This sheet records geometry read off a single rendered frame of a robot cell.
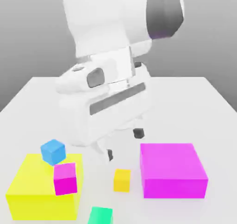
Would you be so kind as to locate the small blue cube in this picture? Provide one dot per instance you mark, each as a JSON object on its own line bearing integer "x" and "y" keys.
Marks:
{"x": 53, "y": 151}

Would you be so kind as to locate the small yellow cube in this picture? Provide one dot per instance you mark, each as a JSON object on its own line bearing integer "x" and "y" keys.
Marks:
{"x": 121, "y": 180}

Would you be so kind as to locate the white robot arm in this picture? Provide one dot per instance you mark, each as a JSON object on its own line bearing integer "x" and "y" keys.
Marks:
{"x": 103, "y": 24}

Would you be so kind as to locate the small magenta cube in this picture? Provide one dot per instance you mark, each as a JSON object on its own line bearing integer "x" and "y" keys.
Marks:
{"x": 65, "y": 179}

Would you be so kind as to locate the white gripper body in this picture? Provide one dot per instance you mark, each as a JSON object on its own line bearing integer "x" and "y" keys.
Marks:
{"x": 114, "y": 114}

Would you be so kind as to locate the small green cube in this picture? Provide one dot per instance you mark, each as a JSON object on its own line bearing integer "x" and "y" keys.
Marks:
{"x": 101, "y": 215}

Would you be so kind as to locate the large yellow box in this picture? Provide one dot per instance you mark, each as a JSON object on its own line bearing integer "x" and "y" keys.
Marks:
{"x": 33, "y": 200}

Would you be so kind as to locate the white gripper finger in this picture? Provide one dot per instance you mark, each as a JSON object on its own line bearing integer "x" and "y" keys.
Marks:
{"x": 138, "y": 133}
{"x": 109, "y": 154}

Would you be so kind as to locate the large magenta box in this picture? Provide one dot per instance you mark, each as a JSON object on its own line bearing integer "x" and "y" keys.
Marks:
{"x": 172, "y": 170}

